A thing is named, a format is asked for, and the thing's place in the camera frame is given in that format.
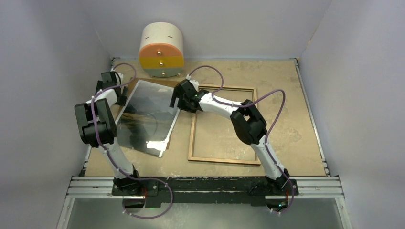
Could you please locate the mountain landscape photo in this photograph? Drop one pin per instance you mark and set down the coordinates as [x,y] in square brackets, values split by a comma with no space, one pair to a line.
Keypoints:
[147,117]

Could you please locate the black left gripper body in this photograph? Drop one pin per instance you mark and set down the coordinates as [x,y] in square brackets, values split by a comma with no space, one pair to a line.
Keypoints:
[122,98]

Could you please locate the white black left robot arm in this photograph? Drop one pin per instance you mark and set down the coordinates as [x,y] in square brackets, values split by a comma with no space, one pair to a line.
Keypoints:
[97,127]

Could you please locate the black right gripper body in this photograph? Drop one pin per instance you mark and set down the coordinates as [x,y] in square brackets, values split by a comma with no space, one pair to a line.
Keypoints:
[183,105]

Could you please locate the round pastel drawer cabinet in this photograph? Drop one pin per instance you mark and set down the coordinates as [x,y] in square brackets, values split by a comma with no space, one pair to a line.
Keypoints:
[161,50]

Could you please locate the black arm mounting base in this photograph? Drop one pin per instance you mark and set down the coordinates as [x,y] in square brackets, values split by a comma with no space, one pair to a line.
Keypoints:
[255,191]

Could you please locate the aluminium rail frame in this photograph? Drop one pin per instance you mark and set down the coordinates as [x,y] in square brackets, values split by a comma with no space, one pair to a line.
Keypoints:
[319,203]

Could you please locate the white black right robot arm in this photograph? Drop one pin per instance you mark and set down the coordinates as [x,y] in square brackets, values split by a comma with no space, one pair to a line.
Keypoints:
[248,123]

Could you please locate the wooden picture frame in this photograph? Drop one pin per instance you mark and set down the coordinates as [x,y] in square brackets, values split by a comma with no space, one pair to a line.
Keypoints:
[213,139]

